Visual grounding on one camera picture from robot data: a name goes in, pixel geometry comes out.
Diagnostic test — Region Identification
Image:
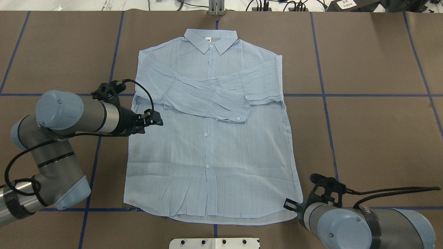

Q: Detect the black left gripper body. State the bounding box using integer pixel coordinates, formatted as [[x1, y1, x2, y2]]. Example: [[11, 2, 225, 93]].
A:
[[118, 106, 146, 137]]

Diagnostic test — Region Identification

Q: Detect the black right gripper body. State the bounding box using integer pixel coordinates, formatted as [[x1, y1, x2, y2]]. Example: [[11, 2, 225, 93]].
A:
[[295, 202, 309, 220]]

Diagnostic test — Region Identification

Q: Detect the light blue button-up shirt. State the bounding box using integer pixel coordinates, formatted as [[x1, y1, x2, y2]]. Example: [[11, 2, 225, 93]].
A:
[[123, 29, 303, 225]]

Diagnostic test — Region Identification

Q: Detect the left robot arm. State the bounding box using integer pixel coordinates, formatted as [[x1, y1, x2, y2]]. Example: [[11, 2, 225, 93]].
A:
[[1, 90, 163, 227]]

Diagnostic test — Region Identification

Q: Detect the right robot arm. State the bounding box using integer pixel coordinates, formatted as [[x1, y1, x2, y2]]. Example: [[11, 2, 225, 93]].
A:
[[283, 199, 436, 249]]

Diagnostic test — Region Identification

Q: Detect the black box with label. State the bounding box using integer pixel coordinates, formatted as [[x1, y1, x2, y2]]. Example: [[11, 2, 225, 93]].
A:
[[326, 0, 381, 12]]

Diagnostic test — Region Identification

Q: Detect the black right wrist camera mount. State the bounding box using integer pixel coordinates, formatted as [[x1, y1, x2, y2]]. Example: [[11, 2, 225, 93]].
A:
[[306, 173, 346, 208]]

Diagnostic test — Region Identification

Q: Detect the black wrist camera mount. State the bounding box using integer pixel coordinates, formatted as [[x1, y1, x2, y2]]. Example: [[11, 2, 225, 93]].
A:
[[306, 173, 346, 208], [91, 80, 126, 106]]

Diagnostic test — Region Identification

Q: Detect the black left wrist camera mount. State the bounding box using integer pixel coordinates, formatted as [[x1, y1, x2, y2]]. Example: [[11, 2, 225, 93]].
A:
[[91, 80, 126, 106]]

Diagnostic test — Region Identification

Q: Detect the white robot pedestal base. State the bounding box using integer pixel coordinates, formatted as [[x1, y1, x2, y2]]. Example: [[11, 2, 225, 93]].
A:
[[169, 238, 261, 249]]

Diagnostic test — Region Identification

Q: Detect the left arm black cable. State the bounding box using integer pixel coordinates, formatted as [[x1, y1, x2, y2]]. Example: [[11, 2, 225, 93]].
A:
[[3, 79, 155, 197]]

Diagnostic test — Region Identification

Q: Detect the aluminium frame post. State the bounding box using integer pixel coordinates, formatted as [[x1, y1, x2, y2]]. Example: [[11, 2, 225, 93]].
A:
[[208, 0, 226, 16]]

